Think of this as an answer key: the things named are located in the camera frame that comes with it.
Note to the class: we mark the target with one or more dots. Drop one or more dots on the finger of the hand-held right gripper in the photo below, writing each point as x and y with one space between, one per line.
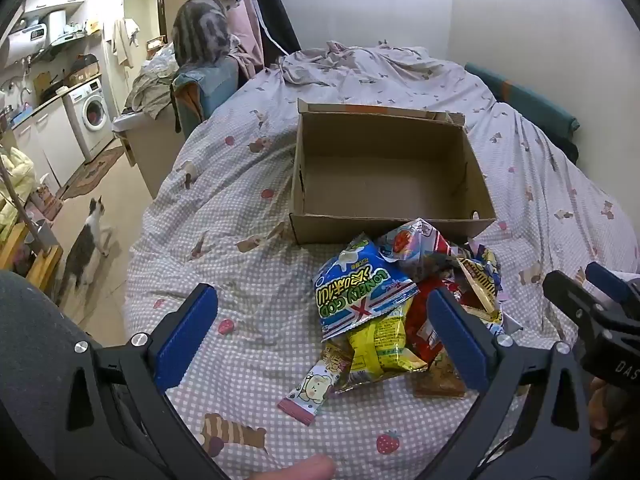
612 282
570 295

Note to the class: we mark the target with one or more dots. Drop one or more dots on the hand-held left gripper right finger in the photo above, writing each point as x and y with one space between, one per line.
457 340

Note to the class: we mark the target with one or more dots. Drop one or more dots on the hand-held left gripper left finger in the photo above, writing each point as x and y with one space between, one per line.
185 340

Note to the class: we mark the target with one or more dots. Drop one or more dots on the gold brown snack packet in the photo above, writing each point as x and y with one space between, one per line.
482 285

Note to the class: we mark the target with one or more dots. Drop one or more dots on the yellow snack bag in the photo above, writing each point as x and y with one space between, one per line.
385 345

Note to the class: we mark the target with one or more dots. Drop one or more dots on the blue yellow snack packet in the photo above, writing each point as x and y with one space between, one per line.
489 260

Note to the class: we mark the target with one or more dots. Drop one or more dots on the white red cartoon snack bag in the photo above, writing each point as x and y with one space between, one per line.
410 245

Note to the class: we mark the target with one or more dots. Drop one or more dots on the blue white snack bag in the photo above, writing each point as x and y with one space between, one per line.
360 290

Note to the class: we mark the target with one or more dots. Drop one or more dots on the pink cartoon snack wrapper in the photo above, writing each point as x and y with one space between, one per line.
312 390

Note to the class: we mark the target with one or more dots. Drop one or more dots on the brown cardboard box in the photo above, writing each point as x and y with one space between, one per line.
380 180

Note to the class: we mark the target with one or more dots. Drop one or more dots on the person's right hand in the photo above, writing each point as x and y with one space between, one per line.
596 410

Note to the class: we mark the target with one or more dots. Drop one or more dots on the person's left hand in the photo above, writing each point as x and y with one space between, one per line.
295 470

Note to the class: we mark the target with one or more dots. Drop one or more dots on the grey white cat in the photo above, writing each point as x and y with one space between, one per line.
80 255

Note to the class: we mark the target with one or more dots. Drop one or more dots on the black cloth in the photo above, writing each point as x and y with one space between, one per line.
565 147

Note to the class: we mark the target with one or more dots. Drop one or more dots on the small side table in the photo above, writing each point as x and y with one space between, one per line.
150 160

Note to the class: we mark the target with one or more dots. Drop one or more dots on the brown floor rug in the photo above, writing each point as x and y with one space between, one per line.
95 170

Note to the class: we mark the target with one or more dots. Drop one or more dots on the teal headboard cushion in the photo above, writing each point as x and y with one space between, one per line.
530 100

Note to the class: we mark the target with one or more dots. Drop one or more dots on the yellow quilt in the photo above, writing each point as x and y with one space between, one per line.
15 180

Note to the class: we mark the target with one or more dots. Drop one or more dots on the white kitchen cabinet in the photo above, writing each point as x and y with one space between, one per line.
55 135

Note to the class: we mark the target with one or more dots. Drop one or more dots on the white washing machine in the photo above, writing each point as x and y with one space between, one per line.
90 110

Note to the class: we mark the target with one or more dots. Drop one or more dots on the teal chair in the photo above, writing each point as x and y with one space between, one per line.
215 85

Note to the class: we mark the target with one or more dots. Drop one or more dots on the pile of clothes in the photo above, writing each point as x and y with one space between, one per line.
150 85

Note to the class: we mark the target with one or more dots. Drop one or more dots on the hanging cream towel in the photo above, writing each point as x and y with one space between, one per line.
122 40

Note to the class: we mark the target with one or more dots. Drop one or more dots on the grey tabby cat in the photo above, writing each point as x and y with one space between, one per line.
200 25

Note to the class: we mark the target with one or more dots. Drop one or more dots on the pink curtain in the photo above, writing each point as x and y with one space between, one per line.
245 25

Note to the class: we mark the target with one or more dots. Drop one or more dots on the black curtain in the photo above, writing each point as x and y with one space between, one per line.
275 25

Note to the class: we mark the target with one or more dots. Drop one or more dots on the white water heater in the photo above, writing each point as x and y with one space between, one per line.
25 42

